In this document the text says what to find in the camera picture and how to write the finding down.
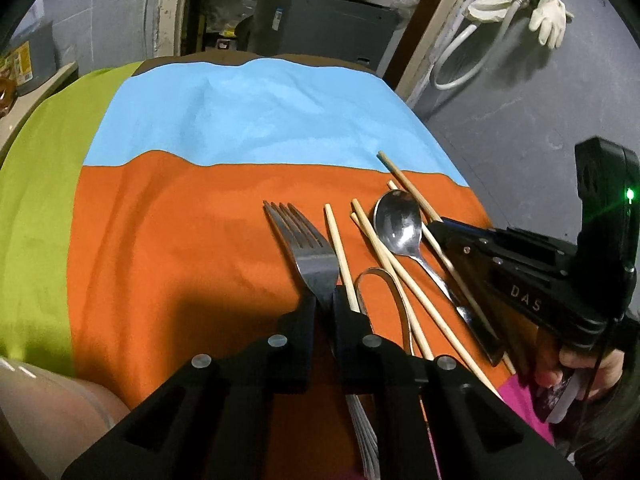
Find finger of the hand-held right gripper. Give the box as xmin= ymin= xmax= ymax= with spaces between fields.
xmin=428 ymin=216 xmax=498 ymax=262
xmin=451 ymin=258 xmax=508 ymax=367

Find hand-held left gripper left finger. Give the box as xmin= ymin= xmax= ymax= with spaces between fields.
xmin=62 ymin=295 xmax=318 ymax=480

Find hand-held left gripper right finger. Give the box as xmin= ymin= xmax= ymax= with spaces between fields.
xmin=332 ymin=285 xmax=584 ymax=480

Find wooden chopstick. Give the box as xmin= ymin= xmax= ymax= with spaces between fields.
xmin=376 ymin=151 xmax=445 ymax=224
xmin=324 ymin=203 xmax=360 ymax=312
xmin=386 ymin=181 xmax=497 ymax=333
xmin=350 ymin=212 xmax=433 ymax=361
xmin=351 ymin=198 xmax=502 ymax=398

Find metal spoon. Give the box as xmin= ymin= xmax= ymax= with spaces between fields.
xmin=373 ymin=190 xmax=474 ymax=324

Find metal mesh strainer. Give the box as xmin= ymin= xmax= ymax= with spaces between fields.
xmin=355 ymin=268 xmax=427 ymax=361

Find metal fork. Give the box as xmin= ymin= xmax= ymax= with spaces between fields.
xmin=262 ymin=201 xmax=382 ymax=480

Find person's right forearm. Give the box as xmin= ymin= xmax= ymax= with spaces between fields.
xmin=550 ymin=350 xmax=640 ymax=480

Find person's right hand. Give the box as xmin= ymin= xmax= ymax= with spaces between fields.
xmin=534 ymin=346 xmax=627 ymax=403

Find multicoloured tablecloth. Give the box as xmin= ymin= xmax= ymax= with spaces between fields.
xmin=0 ymin=57 xmax=557 ymax=480

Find pale hanging cloth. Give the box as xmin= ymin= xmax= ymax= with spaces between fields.
xmin=466 ymin=0 xmax=546 ymax=24

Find white rubber glove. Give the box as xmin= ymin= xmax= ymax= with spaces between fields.
xmin=529 ymin=0 xmax=574 ymax=50

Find dark grey cabinet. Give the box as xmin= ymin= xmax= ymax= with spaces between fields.
xmin=248 ymin=0 xmax=401 ymax=68

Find beige counter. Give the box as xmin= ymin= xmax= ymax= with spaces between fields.
xmin=0 ymin=61 xmax=79 ymax=161

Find grey and yellow box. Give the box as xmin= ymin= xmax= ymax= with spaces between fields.
xmin=0 ymin=21 xmax=57 ymax=97

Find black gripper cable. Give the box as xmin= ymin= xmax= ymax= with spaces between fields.
xmin=569 ymin=310 xmax=621 ymax=461

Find white hose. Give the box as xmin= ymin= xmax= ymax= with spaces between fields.
xmin=432 ymin=2 xmax=518 ymax=92

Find wooden door frame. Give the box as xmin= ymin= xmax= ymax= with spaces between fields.
xmin=155 ymin=0 xmax=493 ymax=106

